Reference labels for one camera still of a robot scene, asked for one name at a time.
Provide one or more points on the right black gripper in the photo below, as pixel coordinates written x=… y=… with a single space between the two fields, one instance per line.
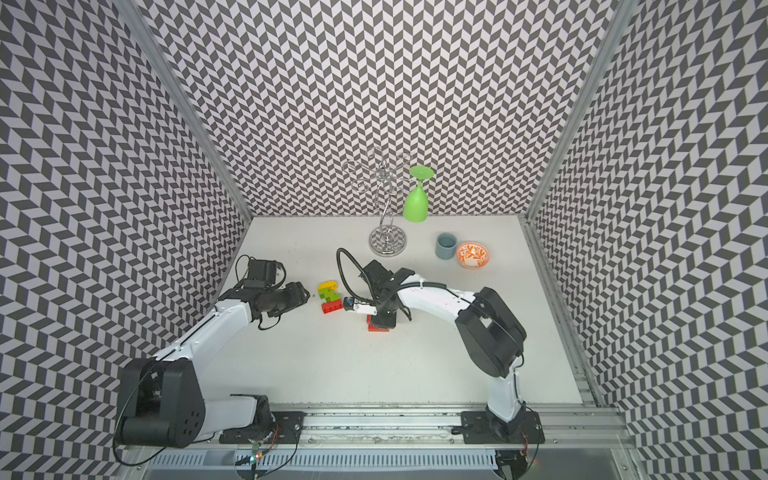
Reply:
x=390 y=322

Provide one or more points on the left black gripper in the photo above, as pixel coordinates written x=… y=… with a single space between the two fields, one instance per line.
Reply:
x=297 y=297

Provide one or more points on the green lego brick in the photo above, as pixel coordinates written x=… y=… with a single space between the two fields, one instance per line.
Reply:
x=328 y=295

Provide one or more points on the red long lego brick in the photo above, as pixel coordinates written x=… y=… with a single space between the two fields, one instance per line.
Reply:
x=372 y=328
x=332 y=306

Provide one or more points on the yellow long lego brick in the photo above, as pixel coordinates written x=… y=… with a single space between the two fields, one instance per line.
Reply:
x=328 y=285

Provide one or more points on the red long lego brick front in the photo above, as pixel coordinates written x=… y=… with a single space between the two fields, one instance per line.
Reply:
x=372 y=328

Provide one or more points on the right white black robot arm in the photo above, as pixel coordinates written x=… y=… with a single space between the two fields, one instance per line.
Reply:
x=491 y=334

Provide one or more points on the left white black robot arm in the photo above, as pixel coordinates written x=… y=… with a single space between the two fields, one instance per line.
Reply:
x=160 y=400

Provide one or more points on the chrome mug tree stand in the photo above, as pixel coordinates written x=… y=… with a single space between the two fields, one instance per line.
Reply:
x=378 y=175

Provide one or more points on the grey blue cup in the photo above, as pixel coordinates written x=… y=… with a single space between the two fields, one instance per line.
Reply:
x=446 y=246

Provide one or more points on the green plastic wine glass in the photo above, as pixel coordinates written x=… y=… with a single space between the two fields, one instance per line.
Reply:
x=417 y=203

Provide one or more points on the orange patterned small bowl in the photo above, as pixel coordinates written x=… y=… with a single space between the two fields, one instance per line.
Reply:
x=472 y=255

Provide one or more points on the white vent grille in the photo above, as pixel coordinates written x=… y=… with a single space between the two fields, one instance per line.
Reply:
x=332 y=460

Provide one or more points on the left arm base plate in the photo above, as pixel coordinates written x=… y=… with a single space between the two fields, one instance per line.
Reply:
x=276 y=428

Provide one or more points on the aluminium front rail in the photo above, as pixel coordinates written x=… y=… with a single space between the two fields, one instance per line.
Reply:
x=429 y=426

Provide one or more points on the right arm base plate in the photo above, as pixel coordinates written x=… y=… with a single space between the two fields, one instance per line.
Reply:
x=482 y=427

